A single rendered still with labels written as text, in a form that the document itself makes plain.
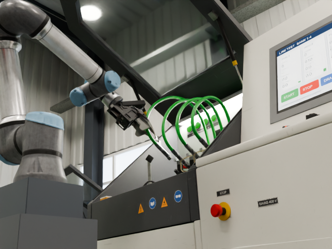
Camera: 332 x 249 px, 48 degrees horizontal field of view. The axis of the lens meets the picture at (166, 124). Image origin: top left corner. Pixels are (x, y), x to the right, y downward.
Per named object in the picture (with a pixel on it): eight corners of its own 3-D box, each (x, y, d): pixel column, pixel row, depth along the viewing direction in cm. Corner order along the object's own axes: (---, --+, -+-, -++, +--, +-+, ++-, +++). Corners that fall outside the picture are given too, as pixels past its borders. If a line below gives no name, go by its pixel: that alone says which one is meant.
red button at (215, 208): (208, 221, 104) (206, 202, 106) (218, 222, 106) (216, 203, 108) (222, 218, 100) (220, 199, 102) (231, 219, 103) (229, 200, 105)
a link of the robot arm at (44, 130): (36, 145, 105) (39, 102, 110) (10, 156, 113) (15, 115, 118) (70, 154, 114) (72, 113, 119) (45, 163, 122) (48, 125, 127)
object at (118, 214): (90, 240, 158) (91, 203, 164) (100, 241, 161) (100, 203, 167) (190, 221, 115) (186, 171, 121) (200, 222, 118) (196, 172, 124)
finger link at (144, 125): (147, 139, 154) (131, 125, 155) (155, 132, 158) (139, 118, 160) (149, 135, 152) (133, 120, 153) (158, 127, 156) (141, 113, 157)
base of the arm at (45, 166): (30, 178, 99) (33, 143, 103) (2, 188, 108) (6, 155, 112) (77, 186, 110) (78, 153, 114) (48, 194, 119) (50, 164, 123)
